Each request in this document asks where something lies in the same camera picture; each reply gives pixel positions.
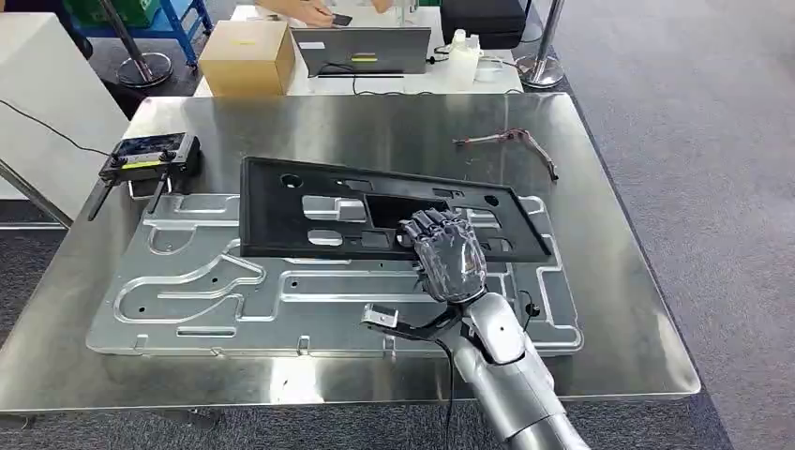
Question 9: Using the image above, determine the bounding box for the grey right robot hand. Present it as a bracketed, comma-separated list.
[397, 207, 488, 306]

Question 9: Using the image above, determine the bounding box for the black plastic panel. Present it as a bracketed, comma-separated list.
[238, 156, 553, 263]

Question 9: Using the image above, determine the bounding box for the stamped silver metal plate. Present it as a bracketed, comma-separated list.
[85, 193, 585, 360]

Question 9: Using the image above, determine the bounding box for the steel bench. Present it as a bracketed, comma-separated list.
[0, 93, 702, 414]

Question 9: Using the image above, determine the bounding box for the white table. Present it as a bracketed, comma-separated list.
[193, 3, 524, 98]

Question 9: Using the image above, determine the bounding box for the white plastic bottle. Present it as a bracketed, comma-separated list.
[445, 29, 483, 91]

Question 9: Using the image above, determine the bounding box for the grey laptop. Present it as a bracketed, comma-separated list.
[292, 25, 433, 79]

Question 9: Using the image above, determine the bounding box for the black case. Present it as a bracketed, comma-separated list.
[439, 0, 528, 51]

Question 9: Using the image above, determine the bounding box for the cardboard box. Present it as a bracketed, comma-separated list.
[198, 20, 297, 98]

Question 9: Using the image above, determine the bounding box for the person's hand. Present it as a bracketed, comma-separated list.
[257, 0, 337, 29]

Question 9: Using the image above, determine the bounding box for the black remote controller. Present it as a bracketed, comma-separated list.
[86, 131, 203, 223]

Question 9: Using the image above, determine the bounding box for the black stanchion chrome base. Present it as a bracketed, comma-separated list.
[98, 0, 173, 88]

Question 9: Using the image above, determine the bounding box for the blue metal shelf rack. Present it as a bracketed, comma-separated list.
[65, 0, 214, 67]

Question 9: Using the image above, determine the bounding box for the green crate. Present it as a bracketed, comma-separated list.
[65, 0, 159, 27]

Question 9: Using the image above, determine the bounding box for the black camera bracket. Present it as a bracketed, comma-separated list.
[372, 307, 466, 343]

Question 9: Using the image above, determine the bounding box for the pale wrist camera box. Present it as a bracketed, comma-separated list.
[361, 303, 400, 330]

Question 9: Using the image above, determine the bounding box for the chrome stanchion post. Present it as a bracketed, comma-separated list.
[515, 0, 567, 89]

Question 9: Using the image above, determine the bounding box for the thin black cable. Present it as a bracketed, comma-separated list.
[0, 97, 112, 157]

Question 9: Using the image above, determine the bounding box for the steel frame table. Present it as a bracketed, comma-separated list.
[0, 12, 130, 233]

